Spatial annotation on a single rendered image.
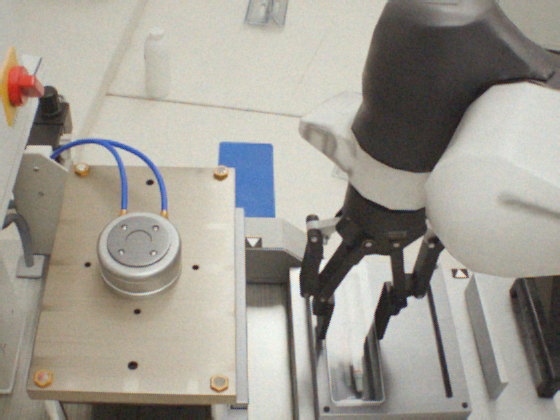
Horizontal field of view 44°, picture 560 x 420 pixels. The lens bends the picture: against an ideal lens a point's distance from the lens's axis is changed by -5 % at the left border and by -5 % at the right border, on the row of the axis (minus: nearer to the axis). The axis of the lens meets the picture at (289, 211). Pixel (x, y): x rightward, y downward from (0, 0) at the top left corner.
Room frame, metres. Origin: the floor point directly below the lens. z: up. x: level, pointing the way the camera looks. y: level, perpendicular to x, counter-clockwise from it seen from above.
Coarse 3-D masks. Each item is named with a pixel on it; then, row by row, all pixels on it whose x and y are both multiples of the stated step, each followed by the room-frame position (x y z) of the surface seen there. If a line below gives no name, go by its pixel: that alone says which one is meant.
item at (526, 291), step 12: (516, 288) 0.53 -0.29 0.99; (528, 288) 0.52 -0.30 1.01; (528, 300) 0.50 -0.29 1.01; (540, 300) 0.50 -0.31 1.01; (528, 312) 0.49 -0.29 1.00; (540, 312) 0.48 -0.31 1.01; (528, 324) 0.48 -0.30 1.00; (540, 324) 0.47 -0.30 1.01; (540, 336) 0.45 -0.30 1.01; (540, 348) 0.44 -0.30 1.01; (552, 348) 0.44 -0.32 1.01; (540, 360) 0.43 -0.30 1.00; (552, 360) 0.42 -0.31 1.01; (540, 372) 0.41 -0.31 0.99; (552, 372) 0.40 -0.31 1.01; (540, 384) 0.40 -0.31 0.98; (552, 384) 0.39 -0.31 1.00; (540, 396) 0.39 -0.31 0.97
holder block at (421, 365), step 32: (416, 320) 0.47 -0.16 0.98; (448, 320) 0.47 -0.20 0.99; (320, 352) 0.40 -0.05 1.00; (384, 352) 0.41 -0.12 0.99; (416, 352) 0.43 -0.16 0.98; (448, 352) 0.42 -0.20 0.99; (320, 384) 0.36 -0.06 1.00; (384, 384) 0.37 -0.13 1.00; (416, 384) 0.39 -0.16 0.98; (448, 384) 0.39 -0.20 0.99; (320, 416) 0.33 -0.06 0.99; (352, 416) 0.33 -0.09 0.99; (384, 416) 0.34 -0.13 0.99; (416, 416) 0.34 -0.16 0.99; (448, 416) 0.35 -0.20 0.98
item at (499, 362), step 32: (288, 288) 0.51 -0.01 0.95; (448, 288) 0.53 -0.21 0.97; (480, 288) 0.51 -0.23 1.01; (480, 320) 0.47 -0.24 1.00; (512, 320) 0.50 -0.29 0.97; (480, 352) 0.44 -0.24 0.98; (512, 352) 0.45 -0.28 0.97; (480, 384) 0.40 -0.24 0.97; (512, 384) 0.41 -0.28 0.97; (480, 416) 0.36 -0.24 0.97; (512, 416) 0.37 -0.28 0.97; (544, 416) 0.37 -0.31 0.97
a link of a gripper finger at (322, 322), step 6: (330, 300) 0.42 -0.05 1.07; (330, 306) 0.41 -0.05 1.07; (324, 312) 0.42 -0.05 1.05; (330, 312) 0.41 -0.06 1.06; (318, 318) 0.43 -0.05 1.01; (324, 318) 0.41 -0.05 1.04; (330, 318) 0.42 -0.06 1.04; (318, 324) 0.43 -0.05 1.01; (324, 324) 0.41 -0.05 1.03; (318, 330) 0.42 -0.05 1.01; (324, 330) 0.41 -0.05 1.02; (318, 336) 0.42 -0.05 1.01; (324, 336) 0.42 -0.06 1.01
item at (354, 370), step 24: (360, 264) 0.52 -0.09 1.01; (360, 288) 0.49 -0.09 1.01; (336, 312) 0.45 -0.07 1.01; (360, 312) 0.45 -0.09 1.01; (336, 336) 0.42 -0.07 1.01; (360, 336) 0.42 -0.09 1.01; (336, 360) 0.39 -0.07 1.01; (360, 360) 0.39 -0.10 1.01; (336, 384) 0.36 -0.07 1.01; (360, 384) 0.36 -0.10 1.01
